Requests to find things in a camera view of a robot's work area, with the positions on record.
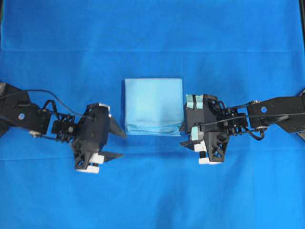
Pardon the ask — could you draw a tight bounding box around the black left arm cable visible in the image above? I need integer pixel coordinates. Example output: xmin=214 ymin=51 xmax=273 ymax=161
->
xmin=0 ymin=89 xmax=96 ymax=120

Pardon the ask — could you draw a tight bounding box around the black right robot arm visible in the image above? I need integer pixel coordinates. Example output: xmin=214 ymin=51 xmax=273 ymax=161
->
xmin=180 ymin=93 xmax=305 ymax=165

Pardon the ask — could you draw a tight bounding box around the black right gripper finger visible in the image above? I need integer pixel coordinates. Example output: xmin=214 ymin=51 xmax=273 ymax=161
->
xmin=180 ymin=140 xmax=198 ymax=151

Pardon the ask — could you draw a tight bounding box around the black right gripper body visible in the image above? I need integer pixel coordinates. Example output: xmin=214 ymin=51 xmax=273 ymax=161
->
xmin=183 ymin=94 xmax=229 ymax=165

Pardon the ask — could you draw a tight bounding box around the light blue towel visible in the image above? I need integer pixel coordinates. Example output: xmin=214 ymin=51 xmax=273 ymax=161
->
xmin=124 ymin=78 xmax=184 ymax=136

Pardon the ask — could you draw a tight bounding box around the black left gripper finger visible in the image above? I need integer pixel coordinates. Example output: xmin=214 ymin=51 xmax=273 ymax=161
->
xmin=109 ymin=117 xmax=126 ymax=138
xmin=100 ymin=151 xmax=123 ymax=163

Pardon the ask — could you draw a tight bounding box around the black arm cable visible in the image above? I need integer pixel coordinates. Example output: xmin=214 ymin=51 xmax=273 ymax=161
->
xmin=0 ymin=89 xmax=96 ymax=120
xmin=195 ymin=100 xmax=305 ymax=142

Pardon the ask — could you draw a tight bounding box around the blue table cloth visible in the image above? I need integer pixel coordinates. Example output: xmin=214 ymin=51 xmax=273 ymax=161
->
xmin=0 ymin=0 xmax=305 ymax=229

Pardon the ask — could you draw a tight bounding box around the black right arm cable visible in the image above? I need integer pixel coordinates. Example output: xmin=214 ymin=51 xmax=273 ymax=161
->
xmin=195 ymin=100 xmax=305 ymax=142

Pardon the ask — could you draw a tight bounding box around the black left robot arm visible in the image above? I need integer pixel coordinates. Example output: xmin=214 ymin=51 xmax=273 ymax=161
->
xmin=0 ymin=83 xmax=126 ymax=174

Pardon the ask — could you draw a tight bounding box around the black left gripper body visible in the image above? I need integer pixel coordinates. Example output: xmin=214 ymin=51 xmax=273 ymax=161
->
xmin=71 ymin=103 xmax=112 ymax=173

